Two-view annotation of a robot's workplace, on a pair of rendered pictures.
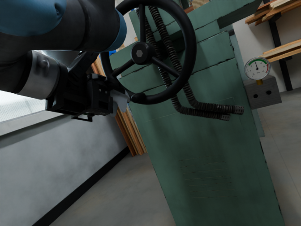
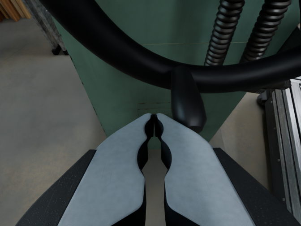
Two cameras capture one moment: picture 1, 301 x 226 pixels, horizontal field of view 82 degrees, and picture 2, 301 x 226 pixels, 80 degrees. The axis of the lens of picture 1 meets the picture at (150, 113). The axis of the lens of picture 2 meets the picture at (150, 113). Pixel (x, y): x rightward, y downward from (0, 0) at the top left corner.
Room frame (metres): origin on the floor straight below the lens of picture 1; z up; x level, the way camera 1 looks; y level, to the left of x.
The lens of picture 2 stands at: (0.43, 0.08, 0.82)
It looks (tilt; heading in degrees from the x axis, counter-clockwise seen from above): 58 degrees down; 328
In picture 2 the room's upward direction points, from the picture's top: 2 degrees clockwise
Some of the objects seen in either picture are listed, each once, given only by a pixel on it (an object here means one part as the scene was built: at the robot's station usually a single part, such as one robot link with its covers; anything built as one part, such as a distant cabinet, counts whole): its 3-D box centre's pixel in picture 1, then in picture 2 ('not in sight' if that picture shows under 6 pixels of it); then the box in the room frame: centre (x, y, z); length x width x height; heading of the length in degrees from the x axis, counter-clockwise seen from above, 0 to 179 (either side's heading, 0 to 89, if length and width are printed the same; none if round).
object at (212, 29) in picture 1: (170, 53); not in sight; (0.75, -0.17, 0.82); 0.40 x 0.21 x 0.04; 63
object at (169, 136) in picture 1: (208, 137); (158, 46); (0.91, -0.25, 0.35); 0.58 x 0.45 x 0.71; 153
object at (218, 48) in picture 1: (184, 66); not in sight; (0.91, -0.25, 0.76); 0.57 x 0.45 x 0.09; 153
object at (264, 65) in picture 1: (257, 71); not in sight; (0.50, -0.33, 0.65); 0.06 x 0.04 x 0.08; 63
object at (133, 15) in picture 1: (159, 20); not in sight; (0.62, -0.14, 0.91); 0.15 x 0.14 x 0.09; 63
